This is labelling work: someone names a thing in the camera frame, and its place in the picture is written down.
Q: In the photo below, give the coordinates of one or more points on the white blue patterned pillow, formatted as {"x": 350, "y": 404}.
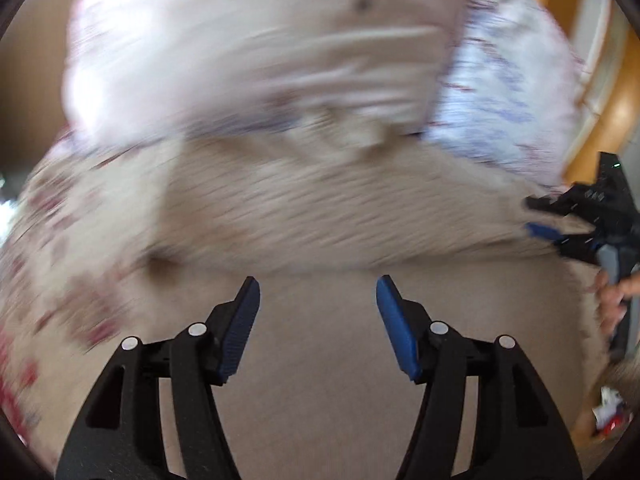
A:
{"x": 505, "y": 85}

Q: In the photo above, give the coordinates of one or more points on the beige blanket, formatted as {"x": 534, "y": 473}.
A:
{"x": 320, "y": 220}

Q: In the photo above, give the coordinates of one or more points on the red white packet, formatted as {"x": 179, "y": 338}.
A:
{"x": 610, "y": 412}

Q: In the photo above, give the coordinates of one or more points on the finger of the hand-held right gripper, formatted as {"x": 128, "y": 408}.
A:
{"x": 545, "y": 232}
{"x": 562, "y": 204}

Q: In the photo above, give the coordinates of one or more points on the person's right hand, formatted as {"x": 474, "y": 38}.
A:
{"x": 612, "y": 300}

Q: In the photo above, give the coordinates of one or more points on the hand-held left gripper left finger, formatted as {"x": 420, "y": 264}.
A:
{"x": 241, "y": 327}

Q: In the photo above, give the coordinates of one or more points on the red floral bed sheet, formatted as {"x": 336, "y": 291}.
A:
{"x": 65, "y": 280}

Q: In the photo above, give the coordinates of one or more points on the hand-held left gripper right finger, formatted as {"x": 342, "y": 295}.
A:
{"x": 397, "y": 327}

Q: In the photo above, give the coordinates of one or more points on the wooden bed frame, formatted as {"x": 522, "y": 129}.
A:
{"x": 612, "y": 105}

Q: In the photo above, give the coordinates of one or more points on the white pink floral pillow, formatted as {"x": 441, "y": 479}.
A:
{"x": 250, "y": 50}

